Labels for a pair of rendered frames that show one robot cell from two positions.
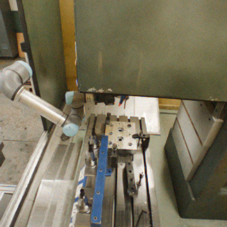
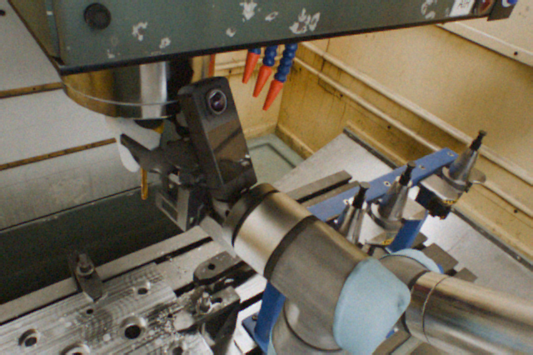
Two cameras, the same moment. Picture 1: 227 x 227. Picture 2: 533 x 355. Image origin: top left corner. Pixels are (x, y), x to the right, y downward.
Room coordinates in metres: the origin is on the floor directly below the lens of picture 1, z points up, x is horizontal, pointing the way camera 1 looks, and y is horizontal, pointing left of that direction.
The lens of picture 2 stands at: (1.10, 0.31, 1.67)
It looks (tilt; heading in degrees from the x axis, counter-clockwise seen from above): 39 degrees down; 225
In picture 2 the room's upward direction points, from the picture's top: 11 degrees clockwise
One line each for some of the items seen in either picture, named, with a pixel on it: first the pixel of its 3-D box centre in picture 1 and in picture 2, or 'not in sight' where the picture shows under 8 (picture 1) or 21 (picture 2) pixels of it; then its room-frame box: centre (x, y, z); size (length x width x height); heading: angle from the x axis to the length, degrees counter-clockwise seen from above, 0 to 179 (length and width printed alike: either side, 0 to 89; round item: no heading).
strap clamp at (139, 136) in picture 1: (140, 138); (86, 278); (0.99, -0.23, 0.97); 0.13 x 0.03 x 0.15; 89
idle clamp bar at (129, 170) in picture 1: (130, 178); (242, 257); (0.67, -0.14, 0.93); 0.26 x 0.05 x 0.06; 4
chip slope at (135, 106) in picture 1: (119, 113); not in sight; (1.59, -0.09, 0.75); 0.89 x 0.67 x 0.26; 89
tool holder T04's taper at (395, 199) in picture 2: (90, 155); (396, 197); (0.57, 0.08, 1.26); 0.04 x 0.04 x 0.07
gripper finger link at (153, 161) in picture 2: not in sight; (159, 152); (0.94, -0.01, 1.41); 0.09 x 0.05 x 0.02; 114
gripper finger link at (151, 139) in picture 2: not in sight; (129, 147); (0.96, -0.05, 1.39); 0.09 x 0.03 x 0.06; 114
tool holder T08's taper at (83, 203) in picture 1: (83, 199); (465, 162); (0.35, 0.09, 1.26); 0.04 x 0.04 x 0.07
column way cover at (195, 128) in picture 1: (189, 128); (60, 116); (0.92, -0.53, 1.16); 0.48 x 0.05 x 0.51; 179
